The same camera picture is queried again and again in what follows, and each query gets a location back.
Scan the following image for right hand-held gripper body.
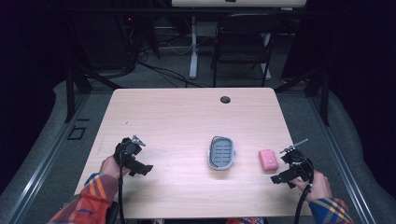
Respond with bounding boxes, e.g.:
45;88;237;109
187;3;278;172
278;138;315;185

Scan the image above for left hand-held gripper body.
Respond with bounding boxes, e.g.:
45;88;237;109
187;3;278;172
113;134;147;171

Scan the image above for black metal stand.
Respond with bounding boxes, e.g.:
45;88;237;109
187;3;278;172
63;61;123;124
274;61;332;127

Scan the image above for black floor cable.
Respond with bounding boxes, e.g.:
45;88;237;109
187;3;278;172
136;59;209;89

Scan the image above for aluminium floor rail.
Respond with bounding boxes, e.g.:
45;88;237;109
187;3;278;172
5;92;92;224
306;92;379;224

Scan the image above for black folding chair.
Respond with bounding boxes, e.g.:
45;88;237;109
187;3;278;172
212;13;285;89

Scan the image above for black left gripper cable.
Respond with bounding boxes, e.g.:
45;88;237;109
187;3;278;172
117;150;126;224

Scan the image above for dark computer tower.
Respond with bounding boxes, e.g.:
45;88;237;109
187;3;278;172
74;12;139;72

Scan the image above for grey soap dish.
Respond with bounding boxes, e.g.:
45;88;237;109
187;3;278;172
207;134;237;172

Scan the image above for pink soap bar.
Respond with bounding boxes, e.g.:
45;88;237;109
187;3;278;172
258;148;280;173

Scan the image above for white desk leg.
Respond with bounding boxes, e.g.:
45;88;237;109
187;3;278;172
189;15;201;80

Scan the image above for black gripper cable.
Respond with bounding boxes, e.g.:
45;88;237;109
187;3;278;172
293;158;315;224
117;150;126;224

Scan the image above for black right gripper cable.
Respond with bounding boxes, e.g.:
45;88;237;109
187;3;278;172
293;158;315;224

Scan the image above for person's left hand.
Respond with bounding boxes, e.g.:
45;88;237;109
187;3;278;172
99;154;131;180

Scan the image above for person's right hand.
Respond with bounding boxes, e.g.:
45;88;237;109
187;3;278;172
290;169;333;203

